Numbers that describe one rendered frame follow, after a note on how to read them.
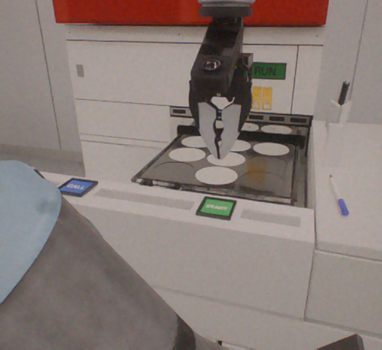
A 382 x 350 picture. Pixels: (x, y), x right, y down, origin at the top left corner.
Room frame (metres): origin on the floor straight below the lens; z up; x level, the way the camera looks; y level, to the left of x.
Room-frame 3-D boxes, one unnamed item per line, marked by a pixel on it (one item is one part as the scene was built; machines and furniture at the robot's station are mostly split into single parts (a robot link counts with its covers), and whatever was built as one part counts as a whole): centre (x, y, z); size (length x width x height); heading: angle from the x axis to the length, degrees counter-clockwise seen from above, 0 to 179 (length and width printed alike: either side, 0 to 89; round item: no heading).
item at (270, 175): (0.85, -0.08, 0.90); 0.34 x 0.34 x 0.01; 74
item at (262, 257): (0.52, 0.09, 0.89); 0.55 x 0.09 x 0.14; 74
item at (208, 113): (0.51, -0.02, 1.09); 0.06 x 0.03 x 0.09; 164
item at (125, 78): (1.12, 0.04, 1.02); 0.82 x 0.03 x 0.40; 74
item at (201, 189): (0.68, -0.03, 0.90); 0.38 x 0.01 x 0.01; 74
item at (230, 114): (0.50, -0.05, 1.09); 0.06 x 0.03 x 0.09; 164
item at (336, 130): (0.67, -0.28, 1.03); 0.06 x 0.04 x 0.13; 164
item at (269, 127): (1.06, -0.12, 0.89); 0.44 x 0.02 x 0.10; 74
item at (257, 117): (1.06, -0.12, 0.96); 0.44 x 0.01 x 0.02; 74
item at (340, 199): (0.53, -0.24, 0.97); 0.14 x 0.01 x 0.01; 169
